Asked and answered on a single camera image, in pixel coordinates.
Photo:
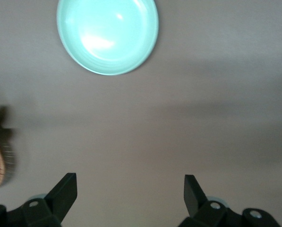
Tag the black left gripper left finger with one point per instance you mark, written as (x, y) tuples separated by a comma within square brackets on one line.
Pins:
[(55, 205)]

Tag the pale green round plate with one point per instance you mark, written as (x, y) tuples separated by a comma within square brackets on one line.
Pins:
[(107, 35)]

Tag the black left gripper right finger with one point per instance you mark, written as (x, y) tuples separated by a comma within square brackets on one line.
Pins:
[(202, 212)]

